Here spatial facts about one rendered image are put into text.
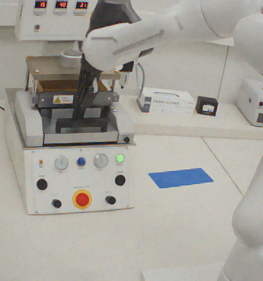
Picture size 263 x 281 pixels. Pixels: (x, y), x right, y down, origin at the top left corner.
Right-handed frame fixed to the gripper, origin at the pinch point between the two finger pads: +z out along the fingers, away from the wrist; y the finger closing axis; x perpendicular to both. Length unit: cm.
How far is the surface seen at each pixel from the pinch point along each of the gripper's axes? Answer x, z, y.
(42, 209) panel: -12.1, 20.3, 19.4
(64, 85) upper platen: -2.4, 0.4, -11.1
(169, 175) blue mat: 37.4, 27.4, 4.6
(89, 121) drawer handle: 2.1, 0.7, 4.1
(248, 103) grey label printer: 96, 28, -34
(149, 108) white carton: 46, 35, -36
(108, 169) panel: 8.8, 12.6, 11.7
